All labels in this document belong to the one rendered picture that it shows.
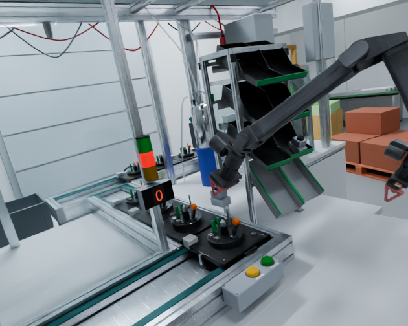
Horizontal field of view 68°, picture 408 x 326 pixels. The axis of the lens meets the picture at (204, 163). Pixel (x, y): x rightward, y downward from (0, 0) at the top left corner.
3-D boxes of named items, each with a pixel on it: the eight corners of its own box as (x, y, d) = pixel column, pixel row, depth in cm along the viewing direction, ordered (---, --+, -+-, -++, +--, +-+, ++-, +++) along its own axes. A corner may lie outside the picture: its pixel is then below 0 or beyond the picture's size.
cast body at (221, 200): (231, 203, 109) (228, 185, 108) (223, 207, 107) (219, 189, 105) (216, 200, 116) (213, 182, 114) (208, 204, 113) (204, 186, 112)
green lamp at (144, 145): (155, 150, 103) (152, 136, 102) (142, 154, 100) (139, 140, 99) (148, 149, 107) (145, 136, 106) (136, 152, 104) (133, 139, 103)
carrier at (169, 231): (225, 221, 133) (221, 195, 130) (181, 246, 119) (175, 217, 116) (193, 209, 152) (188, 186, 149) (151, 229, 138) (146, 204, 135)
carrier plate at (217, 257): (271, 239, 113) (270, 233, 113) (225, 270, 100) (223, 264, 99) (227, 222, 132) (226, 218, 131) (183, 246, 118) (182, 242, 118)
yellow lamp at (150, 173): (161, 177, 106) (158, 164, 104) (149, 182, 103) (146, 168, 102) (154, 175, 110) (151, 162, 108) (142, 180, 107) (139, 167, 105)
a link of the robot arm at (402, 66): (403, 13, 70) (401, 30, 78) (343, 45, 76) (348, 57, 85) (495, 197, 61) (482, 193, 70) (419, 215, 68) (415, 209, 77)
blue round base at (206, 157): (228, 180, 213) (222, 143, 206) (212, 188, 204) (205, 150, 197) (214, 177, 225) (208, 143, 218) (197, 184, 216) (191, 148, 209)
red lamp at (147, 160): (158, 163, 104) (155, 150, 103) (146, 168, 101) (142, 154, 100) (151, 162, 108) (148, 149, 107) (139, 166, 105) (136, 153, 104)
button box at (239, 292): (284, 277, 99) (282, 260, 97) (239, 314, 87) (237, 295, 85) (267, 269, 104) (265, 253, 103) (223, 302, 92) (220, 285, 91)
